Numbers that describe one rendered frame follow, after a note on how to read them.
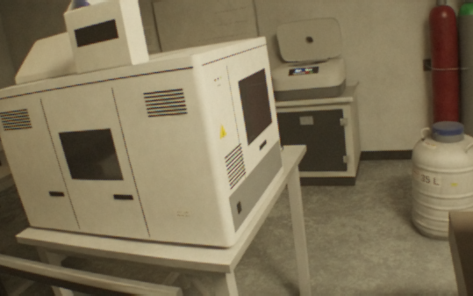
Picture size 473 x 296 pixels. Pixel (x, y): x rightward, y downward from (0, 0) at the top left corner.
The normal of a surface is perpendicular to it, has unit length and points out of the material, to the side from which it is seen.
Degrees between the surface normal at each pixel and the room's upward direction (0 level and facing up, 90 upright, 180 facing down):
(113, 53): 90
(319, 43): 105
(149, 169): 90
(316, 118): 90
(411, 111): 90
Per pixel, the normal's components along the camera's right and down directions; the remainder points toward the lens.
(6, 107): -0.37, 0.33
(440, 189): -0.61, 0.33
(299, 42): -0.31, 0.57
